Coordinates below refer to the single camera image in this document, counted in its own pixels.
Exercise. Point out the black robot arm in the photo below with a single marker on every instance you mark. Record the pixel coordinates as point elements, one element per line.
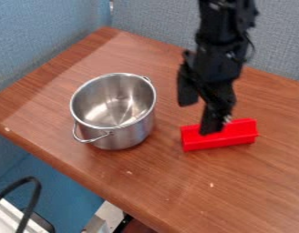
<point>226,19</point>

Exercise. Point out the white box with black base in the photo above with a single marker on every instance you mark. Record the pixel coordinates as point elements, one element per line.
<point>21,221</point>

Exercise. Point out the grey table leg bracket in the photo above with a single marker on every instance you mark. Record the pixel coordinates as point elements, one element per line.
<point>106,219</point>

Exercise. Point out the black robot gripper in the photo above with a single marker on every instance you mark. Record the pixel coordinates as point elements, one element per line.
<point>206,75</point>

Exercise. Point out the red plastic block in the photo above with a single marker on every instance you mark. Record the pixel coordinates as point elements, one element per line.
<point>239,132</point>

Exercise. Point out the stainless steel pot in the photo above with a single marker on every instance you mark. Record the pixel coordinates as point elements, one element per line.
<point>112,108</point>

